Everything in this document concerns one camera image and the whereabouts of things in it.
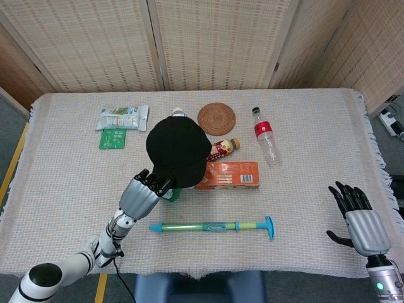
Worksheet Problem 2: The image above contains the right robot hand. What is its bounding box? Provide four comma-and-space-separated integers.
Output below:
326, 181, 391, 257

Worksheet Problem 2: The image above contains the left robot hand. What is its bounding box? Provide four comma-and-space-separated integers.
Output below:
118, 169, 176, 221

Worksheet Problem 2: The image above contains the black baseball cap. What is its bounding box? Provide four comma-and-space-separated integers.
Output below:
145, 116, 213, 187

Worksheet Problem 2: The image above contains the green jar with yellow lid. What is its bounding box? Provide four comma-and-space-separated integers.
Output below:
165, 187, 182, 202

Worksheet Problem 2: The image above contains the green flat sachet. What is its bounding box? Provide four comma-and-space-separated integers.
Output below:
98, 128, 128, 150

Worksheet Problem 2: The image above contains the blue green toy water pump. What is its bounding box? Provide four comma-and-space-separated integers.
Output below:
148, 216, 275, 241

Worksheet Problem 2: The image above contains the woven beige tablecloth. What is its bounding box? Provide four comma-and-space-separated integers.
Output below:
0, 88, 399, 280

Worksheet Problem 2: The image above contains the silver green snack package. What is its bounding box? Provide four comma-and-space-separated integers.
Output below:
95, 105, 150, 132

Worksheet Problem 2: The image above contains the orange rectangular box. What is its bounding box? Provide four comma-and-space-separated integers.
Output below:
195, 161, 261, 190

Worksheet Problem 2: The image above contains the brown drink bottle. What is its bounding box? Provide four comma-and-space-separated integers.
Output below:
206, 137, 241, 163

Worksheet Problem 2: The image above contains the white power strip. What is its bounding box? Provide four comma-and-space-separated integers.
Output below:
378, 107, 404, 138

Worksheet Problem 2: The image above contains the blue chair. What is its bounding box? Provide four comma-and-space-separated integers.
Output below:
133, 270, 266, 303

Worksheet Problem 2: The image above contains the round woven rattan coaster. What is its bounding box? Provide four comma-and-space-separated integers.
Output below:
197, 102, 237, 136

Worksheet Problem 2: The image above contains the clear bottle with red label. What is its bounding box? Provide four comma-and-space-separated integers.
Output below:
251, 107, 281, 165

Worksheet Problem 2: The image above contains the woven folding screen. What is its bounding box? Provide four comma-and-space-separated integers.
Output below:
0, 0, 404, 118

